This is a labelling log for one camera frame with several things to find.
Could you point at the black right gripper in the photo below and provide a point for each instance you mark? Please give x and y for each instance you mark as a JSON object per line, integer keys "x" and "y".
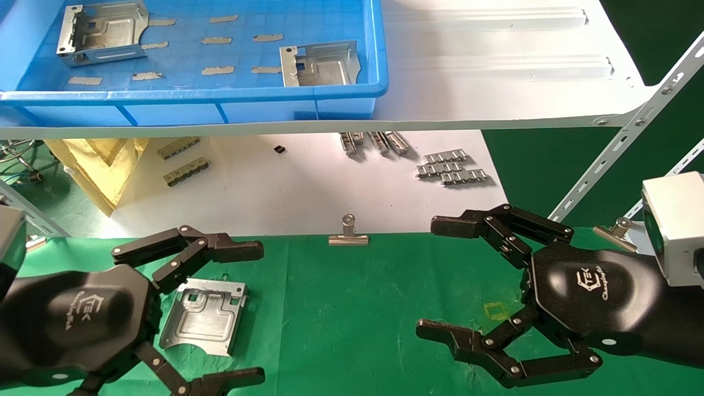
{"x": 599, "y": 297}

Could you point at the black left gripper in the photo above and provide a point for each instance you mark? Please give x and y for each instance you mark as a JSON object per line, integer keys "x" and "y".
{"x": 77, "y": 319}

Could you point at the silver sheet metal bracket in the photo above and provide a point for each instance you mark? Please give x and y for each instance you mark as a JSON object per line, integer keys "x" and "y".
{"x": 324, "y": 66}
{"x": 203, "y": 319}
{"x": 104, "y": 33}

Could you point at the silver toothed metal strip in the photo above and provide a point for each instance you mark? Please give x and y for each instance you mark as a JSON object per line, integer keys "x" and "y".
{"x": 445, "y": 157}
{"x": 439, "y": 169}
{"x": 463, "y": 176}

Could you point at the green table cloth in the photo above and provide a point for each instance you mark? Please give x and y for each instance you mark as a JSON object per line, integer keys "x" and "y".
{"x": 357, "y": 319}

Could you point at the dark toothed metal strip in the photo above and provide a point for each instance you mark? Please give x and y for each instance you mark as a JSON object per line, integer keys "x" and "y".
{"x": 179, "y": 147}
{"x": 187, "y": 171}

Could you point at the yellow fabric bag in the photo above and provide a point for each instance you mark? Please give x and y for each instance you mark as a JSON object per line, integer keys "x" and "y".
{"x": 99, "y": 165}

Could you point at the white metal shelf rack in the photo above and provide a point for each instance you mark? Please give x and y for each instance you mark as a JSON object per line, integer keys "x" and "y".
{"x": 495, "y": 82}

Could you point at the beige tape strip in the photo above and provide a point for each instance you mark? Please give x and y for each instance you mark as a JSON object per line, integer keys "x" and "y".
{"x": 84, "y": 81}
{"x": 266, "y": 70}
{"x": 268, "y": 38}
{"x": 162, "y": 22}
{"x": 223, "y": 18}
{"x": 147, "y": 76}
{"x": 217, "y": 70}
{"x": 154, "y": 45}
{"x": 215, "y": 40}

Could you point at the blue plastic bin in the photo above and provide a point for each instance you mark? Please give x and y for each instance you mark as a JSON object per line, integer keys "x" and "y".
{"x": 242, "y": 55}

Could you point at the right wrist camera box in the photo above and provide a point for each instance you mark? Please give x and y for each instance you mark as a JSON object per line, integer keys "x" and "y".
{"x": 679, "y": 231}

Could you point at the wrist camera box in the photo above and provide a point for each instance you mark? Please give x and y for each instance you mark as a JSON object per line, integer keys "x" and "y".
{"x": 679, "y": 231}
{"x": 11, "y": 247}

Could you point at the silver metal rail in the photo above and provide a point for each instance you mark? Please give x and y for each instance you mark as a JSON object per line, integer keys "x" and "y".
{"x": 350, "y": 143}
{"x": 397, "y": 142}
{"x": 378, "y": 142}

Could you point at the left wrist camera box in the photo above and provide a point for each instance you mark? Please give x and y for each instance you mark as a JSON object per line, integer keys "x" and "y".
{"x": 11, "y": 247}

